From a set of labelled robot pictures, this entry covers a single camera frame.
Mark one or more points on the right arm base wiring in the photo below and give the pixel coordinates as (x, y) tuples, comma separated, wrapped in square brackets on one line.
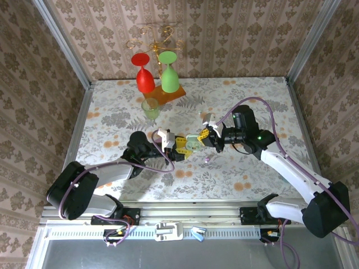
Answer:
[(270, 234)]

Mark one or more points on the grey metal panel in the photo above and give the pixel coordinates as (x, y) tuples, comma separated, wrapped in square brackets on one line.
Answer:
[(182, 255)]

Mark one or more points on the left arm base wiring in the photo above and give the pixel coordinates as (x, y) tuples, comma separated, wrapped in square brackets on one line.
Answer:
[(120, 232)]

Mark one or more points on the blue plastic clip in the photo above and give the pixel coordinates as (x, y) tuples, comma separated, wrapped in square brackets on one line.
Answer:
[(198, 235)]

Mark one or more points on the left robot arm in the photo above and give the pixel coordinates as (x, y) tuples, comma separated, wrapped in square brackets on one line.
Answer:
[(112, 171)]

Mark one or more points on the opaque green wine glass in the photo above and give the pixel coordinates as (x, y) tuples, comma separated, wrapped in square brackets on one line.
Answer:
[(169, 79)]

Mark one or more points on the aluminium frame post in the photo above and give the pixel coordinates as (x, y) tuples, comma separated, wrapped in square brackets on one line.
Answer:
[(64, 45), (311, 39)]

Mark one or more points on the clear green drinking glass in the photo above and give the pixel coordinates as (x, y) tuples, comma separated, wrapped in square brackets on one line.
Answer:
[(151, 113)]

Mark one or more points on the aluminium table side rail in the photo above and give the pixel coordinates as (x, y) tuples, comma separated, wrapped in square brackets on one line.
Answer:
[(81, 117), (302, 117)]

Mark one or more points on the aluminium mounting rail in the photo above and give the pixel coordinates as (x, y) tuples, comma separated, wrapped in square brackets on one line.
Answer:
[(190, 213)]

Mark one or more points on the white plastic bracket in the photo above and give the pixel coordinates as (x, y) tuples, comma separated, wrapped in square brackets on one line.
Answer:
[(168, 231)]

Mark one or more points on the mint green charging case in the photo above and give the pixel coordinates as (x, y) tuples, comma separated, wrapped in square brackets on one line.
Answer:
[(193, 144)]

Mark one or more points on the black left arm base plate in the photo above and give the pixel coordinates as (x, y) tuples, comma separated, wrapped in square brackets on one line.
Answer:
[(134, 215)]

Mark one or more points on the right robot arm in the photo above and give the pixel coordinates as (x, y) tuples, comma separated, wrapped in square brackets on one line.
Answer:
[(286, 171)]

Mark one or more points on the red wine glass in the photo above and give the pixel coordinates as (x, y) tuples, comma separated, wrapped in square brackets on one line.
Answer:
[(145, 79)]

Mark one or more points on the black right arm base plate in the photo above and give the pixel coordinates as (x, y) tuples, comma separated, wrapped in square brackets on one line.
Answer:
[(246, 215)]

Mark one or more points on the orange rack base board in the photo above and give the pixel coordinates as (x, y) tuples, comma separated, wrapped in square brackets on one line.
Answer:
[(168, 96)]

